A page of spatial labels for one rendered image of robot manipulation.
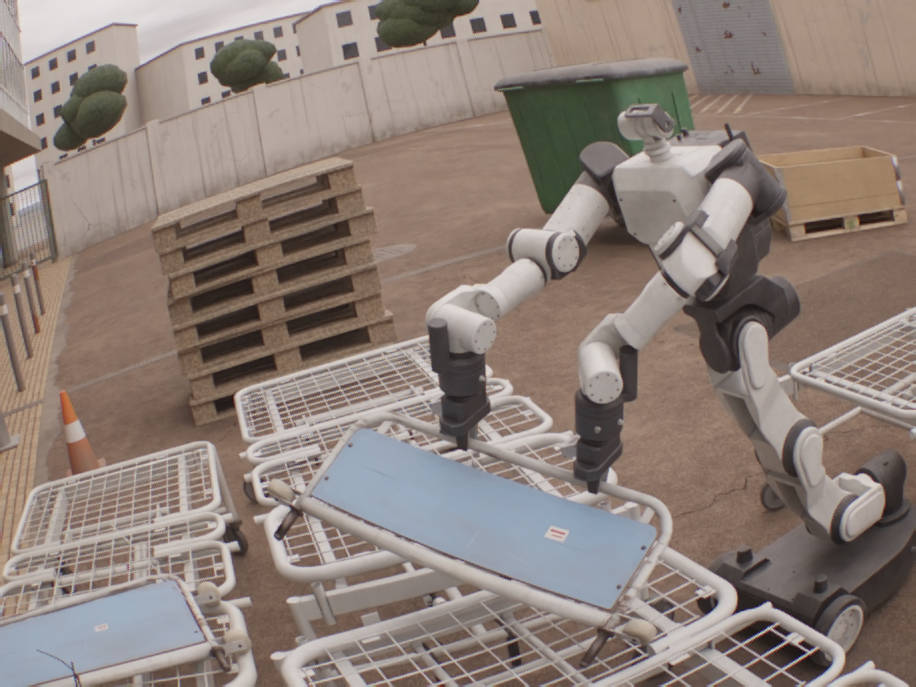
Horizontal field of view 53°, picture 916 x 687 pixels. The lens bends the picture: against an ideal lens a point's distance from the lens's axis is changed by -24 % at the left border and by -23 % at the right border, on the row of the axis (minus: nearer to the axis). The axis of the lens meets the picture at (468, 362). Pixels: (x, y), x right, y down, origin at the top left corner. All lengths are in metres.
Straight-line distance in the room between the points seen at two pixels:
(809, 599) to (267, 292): 4.07
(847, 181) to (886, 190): 0.40
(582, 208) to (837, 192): 5.45
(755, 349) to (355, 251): 3.91
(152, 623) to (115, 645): 0.14
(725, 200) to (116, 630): 1.64
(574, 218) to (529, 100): 5.87
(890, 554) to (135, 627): 1.98
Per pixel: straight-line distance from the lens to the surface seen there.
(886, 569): 2.78
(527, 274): 2.19
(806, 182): 7.54
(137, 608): 2.53
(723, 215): 1.94
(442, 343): 2.07
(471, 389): 2.14
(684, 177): 2.13
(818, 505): 2.68
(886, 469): 2.92
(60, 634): 2.52
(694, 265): 1.90
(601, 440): 2.01
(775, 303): 2.40
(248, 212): 5.87
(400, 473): 2.23
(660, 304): 1.90
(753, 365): 2.33
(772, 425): 2.46
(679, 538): 3.53
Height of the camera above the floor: 1.58
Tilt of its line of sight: 15 degrees down
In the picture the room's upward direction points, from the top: 13 degrees counter-clockwise
